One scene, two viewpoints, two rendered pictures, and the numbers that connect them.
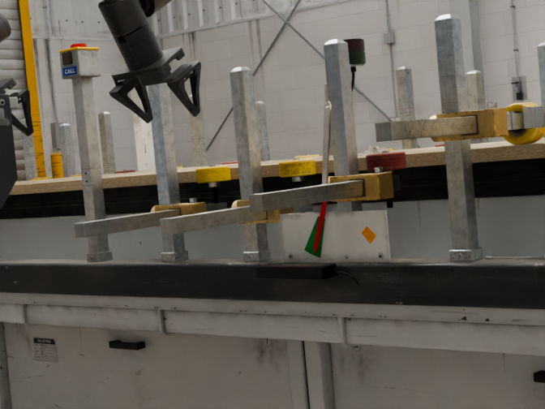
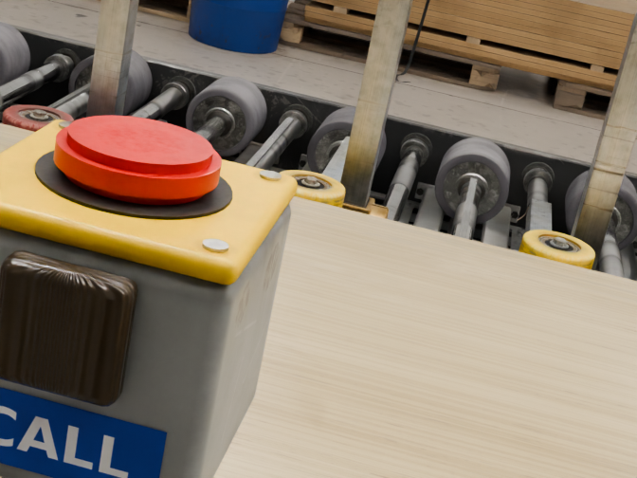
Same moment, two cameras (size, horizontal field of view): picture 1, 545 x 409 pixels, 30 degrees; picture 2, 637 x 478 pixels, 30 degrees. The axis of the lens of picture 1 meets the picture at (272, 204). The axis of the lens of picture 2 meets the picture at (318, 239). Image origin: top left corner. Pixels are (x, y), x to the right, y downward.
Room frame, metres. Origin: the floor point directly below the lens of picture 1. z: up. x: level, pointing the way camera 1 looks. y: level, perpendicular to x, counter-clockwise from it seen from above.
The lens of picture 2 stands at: (2.24, 0.55, 1.32)
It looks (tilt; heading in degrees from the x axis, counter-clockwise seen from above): 21 degrees down; 327
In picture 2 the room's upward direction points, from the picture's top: 12 degrees clockwise
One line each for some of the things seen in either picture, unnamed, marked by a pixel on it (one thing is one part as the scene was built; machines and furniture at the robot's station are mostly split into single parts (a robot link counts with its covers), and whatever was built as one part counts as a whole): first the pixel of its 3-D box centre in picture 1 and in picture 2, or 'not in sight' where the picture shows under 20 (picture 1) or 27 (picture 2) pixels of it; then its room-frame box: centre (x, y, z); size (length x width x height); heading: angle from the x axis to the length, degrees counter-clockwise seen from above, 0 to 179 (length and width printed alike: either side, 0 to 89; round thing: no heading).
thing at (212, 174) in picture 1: (214, 189); not in sight; (2.39, 0.13, 0.85); 0.08 x 0.08 x 0.11
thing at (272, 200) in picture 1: (330, 193); not in sight; (1.90, -0.11, 0.84); 0.43 x 0.03 x 0.04; 140
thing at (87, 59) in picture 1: (80, 64); (114, 320); (2.49, 0.43, 1.18); 0.07 x 0.07 x 0.08; 50
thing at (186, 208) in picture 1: (178, 214); not in sight; (2.31, 0.22, 0.81); 0.14 x 0.06 x 0.05; 50
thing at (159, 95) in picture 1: (168, 184); not in sight; (2.33, 0.23, 0.88); 0.04 x 0.04 x 0.48; 50
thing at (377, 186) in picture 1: (358, 187); not in sight; (2.00, -0.17, 0.85); 0.14 x 0.06 x 0.05; 50
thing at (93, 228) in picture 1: (156, 219); not in sight; (2.24, 0.26, 0.80); 0.43 x 0.03 x 0.04; 140
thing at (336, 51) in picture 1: (345, 161); not in sight; (2.01, -0.15, 0.90); 0.04 x 0.04 x 0.48; 50
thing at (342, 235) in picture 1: (332, 237); not in sight; (2.01, -0.11, 0.75); 0.26 x 0.01 x 0.10; 50
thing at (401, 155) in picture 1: (388, 178); not in sight; (2.05, -0.24, 0.85); 0.08 x 0.08 x 0.11
